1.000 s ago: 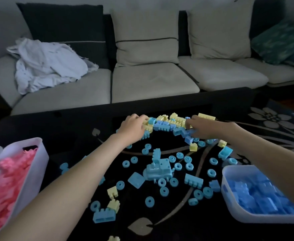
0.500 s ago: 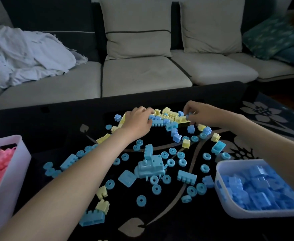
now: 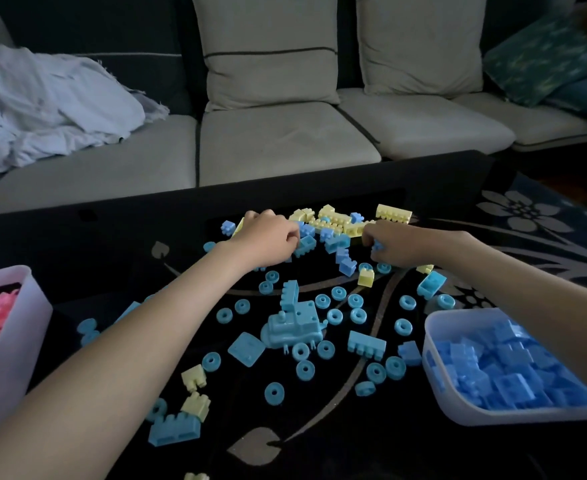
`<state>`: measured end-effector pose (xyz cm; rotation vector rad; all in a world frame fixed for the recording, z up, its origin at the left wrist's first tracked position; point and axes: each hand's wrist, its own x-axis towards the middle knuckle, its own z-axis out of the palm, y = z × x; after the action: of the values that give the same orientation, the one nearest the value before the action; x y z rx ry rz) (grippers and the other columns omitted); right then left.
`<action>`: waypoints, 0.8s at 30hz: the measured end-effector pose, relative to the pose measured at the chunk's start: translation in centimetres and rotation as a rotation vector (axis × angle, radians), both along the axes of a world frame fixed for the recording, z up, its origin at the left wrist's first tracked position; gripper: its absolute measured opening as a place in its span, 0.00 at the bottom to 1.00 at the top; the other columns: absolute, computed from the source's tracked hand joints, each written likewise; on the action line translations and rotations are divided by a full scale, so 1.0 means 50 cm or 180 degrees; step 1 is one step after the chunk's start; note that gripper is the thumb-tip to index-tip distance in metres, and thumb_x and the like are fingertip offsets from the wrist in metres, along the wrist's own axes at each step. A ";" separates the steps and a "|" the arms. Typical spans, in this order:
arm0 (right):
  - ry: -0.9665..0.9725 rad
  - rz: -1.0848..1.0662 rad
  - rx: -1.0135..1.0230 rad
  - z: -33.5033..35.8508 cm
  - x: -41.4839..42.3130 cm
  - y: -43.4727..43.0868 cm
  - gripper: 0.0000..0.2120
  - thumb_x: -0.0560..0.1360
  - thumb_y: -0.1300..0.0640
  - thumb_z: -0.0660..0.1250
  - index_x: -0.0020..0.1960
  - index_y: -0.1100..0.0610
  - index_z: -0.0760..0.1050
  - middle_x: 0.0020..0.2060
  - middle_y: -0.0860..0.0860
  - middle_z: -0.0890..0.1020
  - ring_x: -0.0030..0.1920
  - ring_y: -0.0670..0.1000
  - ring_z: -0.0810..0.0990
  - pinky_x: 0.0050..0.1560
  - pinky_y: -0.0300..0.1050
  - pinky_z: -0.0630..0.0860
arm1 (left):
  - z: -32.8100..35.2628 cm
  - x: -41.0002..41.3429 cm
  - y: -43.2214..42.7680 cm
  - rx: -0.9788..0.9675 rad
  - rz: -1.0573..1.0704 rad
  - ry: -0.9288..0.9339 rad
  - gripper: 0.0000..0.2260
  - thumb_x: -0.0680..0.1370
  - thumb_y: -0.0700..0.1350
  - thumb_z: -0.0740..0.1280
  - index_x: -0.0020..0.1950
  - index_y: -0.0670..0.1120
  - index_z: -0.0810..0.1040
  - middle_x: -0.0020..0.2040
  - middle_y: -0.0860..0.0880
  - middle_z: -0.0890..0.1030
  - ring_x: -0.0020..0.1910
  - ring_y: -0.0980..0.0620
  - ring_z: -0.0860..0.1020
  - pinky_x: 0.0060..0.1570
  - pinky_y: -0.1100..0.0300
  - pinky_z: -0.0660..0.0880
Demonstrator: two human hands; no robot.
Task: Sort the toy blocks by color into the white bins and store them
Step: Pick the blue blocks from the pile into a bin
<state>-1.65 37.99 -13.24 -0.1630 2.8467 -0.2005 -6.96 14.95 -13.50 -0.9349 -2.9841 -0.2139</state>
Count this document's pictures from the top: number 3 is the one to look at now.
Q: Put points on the person's left hand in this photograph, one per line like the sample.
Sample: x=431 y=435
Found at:
x=266 y=239

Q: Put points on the person's right hand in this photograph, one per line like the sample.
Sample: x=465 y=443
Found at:
x=408 y=242

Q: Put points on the pile of colorful blocks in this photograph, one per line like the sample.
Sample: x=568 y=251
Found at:
x=293 y=324

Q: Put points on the person's left forearm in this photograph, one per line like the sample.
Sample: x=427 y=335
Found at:
x=103 y=369

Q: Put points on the person's right forearm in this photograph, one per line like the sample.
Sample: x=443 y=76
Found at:
x=543 y=304

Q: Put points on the grey sofa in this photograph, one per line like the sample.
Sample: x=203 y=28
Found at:
x=283 y=144

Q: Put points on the beige back cushion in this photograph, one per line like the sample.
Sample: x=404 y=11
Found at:
x=418 y=44
x=268 y=79

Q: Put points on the black glass coffee table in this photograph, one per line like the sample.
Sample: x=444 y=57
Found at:
x=373 y=444

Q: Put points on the teal patterned cushion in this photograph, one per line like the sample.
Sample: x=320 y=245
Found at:
x=538 y=59

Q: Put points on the blue cushion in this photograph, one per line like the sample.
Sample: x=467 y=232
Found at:
x=583 y=97

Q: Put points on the crumpled white cloth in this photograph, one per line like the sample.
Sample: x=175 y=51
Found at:
x=48 y=104

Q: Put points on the dark back cushion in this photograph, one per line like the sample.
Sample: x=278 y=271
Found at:
x=98 y=24

